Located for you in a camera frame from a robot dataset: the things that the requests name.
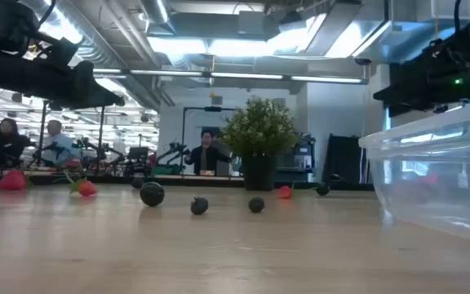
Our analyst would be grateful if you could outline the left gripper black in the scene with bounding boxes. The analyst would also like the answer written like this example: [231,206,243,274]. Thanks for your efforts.
[0,48,126,111]

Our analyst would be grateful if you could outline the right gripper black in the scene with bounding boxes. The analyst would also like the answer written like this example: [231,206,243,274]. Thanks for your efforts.
[373,48,470,118]

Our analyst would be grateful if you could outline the red strawberry curled stem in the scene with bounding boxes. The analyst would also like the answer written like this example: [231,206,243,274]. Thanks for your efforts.
[57,169,99,198]

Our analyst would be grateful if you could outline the large red strawberry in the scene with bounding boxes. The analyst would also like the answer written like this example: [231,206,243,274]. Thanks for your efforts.
[0,169,30,191]

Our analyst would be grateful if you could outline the red strawberry long stem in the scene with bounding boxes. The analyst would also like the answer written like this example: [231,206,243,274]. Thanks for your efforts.
[277,182,318,201]

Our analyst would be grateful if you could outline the dark blueberry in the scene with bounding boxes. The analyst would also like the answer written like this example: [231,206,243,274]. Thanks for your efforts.
[189,196,210,216]
[247,196,266,214]

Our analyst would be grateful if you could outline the clear plastic tupperware container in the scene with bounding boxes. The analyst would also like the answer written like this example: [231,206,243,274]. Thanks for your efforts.
[358,100,470,246]

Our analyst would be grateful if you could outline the person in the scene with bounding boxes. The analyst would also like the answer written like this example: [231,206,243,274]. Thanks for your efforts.
[184,129,233,176]
[0,118,32,168]
[41,119,82,168]

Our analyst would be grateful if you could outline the black upright panel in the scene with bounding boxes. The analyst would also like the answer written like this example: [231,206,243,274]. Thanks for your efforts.
[324,133,369,185]

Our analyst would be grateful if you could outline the blue equipment cart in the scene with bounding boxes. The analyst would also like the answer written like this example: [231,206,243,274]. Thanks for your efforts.
[277,136,317,183]

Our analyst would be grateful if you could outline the potted plant black pot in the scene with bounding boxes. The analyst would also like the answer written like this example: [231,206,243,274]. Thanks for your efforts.
[218,96,304,192]

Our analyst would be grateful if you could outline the long linear ceiling light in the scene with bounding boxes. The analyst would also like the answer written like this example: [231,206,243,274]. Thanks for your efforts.
[91,68,369,85]

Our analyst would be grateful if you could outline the grey ceiling box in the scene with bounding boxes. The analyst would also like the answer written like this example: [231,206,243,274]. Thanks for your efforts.
[237,10,267,36]

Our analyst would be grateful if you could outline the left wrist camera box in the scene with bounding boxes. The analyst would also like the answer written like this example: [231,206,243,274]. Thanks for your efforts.
[24,35,80,69]

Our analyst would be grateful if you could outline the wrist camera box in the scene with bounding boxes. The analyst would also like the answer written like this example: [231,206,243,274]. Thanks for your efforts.
[424,24,470,62]
[24,35,80,69]

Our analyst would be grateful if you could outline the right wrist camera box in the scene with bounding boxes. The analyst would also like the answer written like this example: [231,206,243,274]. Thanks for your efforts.
[424,24,470,62]

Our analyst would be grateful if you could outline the smooth silver ceiling duct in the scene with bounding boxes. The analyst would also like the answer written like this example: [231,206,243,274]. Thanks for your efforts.
[139,0,177,36]

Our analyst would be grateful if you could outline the black aluminium table frame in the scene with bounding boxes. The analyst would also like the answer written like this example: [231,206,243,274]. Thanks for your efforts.
[0,169,377,192]

